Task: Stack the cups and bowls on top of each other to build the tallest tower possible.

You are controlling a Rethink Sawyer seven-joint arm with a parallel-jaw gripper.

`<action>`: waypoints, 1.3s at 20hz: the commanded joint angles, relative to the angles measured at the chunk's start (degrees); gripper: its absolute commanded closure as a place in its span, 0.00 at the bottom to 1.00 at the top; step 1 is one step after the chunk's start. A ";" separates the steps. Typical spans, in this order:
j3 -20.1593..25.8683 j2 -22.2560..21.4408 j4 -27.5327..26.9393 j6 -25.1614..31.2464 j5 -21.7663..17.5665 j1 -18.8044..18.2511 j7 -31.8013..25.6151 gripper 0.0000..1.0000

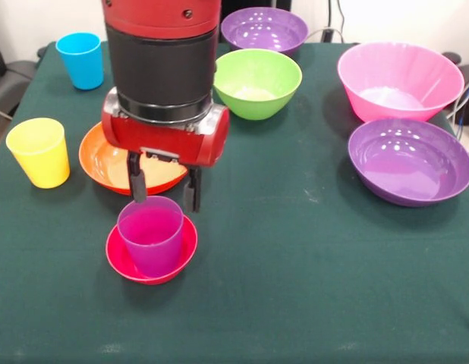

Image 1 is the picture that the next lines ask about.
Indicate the orange wide shallow bowl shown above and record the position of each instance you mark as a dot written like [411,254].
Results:
[101,163]

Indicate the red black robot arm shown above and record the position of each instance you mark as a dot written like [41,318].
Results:
[158,57]

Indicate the dark green table cloth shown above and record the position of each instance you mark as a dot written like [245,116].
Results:
[333,284]

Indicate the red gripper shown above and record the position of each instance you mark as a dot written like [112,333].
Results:
[162,140]

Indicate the black power plug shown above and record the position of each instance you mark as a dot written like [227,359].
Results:
[327,35]

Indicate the purple plastic cup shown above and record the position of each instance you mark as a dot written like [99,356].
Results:
[153,254]

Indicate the black office chair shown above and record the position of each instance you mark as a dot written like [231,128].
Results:
[14,76]

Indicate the black rounded object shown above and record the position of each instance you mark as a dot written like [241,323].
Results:
[451,57]

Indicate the red small bowl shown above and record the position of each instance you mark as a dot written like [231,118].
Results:
[118,261]

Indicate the black small knob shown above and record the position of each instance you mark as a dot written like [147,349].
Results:
[41,52]

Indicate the blue plastic cup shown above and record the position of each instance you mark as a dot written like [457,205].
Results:
[82,64]

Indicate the purple wide shallow bowl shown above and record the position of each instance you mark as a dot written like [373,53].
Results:
[409,163]

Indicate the pink large bowl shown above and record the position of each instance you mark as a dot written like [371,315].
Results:
[397,83]

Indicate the purple rounded deep bowl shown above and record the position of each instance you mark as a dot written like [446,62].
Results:
[264,32]

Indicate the yellow plastic cup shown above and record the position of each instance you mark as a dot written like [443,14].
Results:
[41,163]

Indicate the green bowl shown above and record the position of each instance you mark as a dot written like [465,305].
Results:
[257,87]

